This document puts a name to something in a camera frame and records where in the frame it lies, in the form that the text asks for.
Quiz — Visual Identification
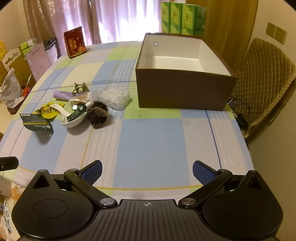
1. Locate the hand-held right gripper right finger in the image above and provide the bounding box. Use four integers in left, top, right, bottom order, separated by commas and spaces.
179, 160, 267, 208

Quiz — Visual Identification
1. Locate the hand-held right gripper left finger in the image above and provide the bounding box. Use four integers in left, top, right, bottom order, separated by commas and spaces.
30, 160, 118, 209

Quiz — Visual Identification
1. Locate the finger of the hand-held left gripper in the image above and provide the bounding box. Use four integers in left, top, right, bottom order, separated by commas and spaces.
0, 156, 19, 172

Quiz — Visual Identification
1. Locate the large dark green packet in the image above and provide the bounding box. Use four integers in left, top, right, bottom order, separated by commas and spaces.
20, 113, 54, 133

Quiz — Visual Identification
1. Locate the white ceramic spoon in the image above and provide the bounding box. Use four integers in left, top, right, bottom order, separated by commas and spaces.
51, 103, 88, 128

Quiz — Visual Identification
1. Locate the small dark green packet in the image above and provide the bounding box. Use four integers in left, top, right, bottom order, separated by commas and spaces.
66, 105, 87, 123

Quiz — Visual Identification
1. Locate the yellow snack packet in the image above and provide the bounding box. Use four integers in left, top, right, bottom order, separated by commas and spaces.
34, 103, 65, 120

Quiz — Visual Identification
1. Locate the clear bag of toothpicks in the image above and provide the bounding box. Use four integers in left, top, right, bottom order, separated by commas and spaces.
69, 91, 98, 107

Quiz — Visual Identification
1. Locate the clear plastic box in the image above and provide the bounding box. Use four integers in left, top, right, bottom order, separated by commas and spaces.
99, 84, 131, 111

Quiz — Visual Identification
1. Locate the purple tube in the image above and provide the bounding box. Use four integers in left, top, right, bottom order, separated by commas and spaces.
53, 90, 75, 102

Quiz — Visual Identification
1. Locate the dark hair claw clip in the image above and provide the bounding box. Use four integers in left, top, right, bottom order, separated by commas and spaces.
73, 82, 90, 95

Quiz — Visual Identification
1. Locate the brown cardboard storage box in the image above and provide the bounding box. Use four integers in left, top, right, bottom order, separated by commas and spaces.
135, 32, 238, 112

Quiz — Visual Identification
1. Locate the white plastic bag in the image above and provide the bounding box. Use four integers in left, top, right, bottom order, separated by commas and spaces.
0, 68, 24, 108

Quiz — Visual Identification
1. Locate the purple cardboard box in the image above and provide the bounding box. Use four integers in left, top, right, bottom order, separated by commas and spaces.
26, 43, 51, 82

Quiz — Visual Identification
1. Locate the chair with quilted cover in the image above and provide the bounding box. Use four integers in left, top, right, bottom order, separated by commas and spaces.
228, 37, 296, 140

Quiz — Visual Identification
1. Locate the small green tissue box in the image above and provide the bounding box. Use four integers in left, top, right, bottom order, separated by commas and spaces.
19, 39, 35, 54

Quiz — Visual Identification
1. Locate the stack of white plates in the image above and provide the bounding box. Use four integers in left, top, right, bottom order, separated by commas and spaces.
45, 38, 62, 65

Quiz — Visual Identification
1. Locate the red gift box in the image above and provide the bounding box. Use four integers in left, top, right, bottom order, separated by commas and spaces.
63, 26, 87, 59

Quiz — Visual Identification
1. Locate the pink patterned curtain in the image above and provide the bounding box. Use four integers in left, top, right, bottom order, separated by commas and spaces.
23, 0, 162, 58

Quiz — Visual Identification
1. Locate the green tissue pack bundle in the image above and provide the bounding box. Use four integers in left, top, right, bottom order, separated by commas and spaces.
160, 1, 208, 39

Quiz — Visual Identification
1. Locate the black charger with cables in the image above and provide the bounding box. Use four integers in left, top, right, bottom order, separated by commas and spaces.
228, 97, 250, 131

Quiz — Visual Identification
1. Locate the beige wall socket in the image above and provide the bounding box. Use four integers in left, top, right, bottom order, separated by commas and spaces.
266, 22, 277, 37
275, 26, 288, 44

